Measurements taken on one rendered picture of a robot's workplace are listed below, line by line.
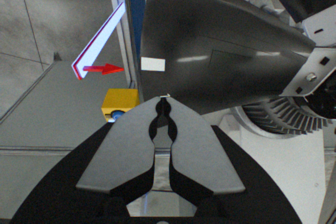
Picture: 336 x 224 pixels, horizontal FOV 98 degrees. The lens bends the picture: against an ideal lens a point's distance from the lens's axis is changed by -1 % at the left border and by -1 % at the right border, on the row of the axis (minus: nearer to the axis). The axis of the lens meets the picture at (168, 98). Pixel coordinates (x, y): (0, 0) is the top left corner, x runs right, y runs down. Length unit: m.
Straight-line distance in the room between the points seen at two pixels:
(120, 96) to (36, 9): 1.36
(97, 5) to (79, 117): 0.89
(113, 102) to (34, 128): 0.85
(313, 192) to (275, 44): 0.51
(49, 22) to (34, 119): 0.85
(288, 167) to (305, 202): 0.11
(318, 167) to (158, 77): 0.57
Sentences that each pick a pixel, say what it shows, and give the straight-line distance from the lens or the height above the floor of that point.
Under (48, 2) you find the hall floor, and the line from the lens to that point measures 1.67.
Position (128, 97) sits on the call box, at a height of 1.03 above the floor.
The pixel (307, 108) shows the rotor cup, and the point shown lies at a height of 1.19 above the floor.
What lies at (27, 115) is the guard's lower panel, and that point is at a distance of 1.39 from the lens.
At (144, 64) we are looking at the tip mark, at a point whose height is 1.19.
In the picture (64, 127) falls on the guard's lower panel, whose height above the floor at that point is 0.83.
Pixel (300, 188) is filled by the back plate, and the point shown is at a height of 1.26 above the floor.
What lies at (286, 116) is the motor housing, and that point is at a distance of 0.42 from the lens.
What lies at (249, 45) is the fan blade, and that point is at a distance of 0.23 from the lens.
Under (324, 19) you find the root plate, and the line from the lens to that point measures 0.39.
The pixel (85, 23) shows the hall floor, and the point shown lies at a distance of 1.60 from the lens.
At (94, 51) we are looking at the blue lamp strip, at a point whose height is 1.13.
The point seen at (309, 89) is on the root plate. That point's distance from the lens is 0.35.
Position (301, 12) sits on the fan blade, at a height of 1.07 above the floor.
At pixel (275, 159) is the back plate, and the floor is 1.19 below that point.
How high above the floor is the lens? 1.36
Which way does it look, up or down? 45 degrees down
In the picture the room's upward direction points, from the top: 179 degrees clockwise
